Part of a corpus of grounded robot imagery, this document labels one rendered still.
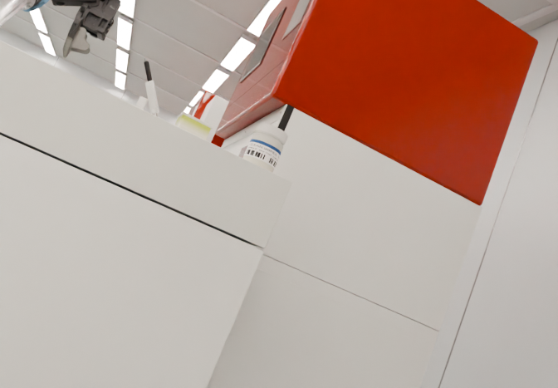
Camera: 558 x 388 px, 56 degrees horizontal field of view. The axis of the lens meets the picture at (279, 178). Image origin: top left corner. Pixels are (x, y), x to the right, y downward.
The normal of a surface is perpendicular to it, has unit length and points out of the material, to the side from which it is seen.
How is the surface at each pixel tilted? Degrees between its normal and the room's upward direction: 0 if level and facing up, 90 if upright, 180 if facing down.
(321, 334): 90
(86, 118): 90
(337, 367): 90
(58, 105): 90
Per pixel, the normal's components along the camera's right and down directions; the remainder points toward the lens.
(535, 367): -0.87, -0.42
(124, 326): 0.31, -0.05
